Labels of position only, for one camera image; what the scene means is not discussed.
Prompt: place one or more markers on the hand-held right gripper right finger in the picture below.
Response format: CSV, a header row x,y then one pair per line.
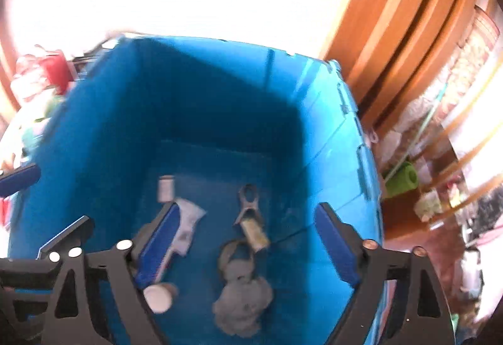
x,y
338,246

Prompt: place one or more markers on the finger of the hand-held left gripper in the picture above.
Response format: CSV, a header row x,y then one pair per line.
x,y
19,179
68,237

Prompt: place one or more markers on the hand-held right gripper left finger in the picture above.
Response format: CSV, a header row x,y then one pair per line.
x,y
157,246

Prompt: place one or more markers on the small white round cap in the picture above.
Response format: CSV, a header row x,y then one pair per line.
x,y
159,298

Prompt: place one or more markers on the small white vial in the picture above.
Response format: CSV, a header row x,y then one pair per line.
x,y
166,189

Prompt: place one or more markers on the small yellowish tube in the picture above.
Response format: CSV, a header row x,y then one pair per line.
x,y
255,237

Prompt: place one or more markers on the grey clothes clip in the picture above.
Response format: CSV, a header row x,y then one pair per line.
x,y
247,207

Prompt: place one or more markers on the blue plastic container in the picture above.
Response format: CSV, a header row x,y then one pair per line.
x,y
235,113

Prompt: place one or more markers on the green rolled mat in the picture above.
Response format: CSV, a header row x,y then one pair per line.
x,y
401,180

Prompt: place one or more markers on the red-dress pig plush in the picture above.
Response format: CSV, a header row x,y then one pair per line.
x,y
55,70

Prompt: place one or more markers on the white plastic bottle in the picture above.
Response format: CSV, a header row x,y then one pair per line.
x,y
470,270

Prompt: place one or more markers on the light green pole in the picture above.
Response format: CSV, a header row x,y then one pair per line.
x,y
420,128

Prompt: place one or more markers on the wooden storage rack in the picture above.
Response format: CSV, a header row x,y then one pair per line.
x,y
463,132

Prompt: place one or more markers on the wooden door frame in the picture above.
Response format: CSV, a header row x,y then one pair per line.
x,y
393,14

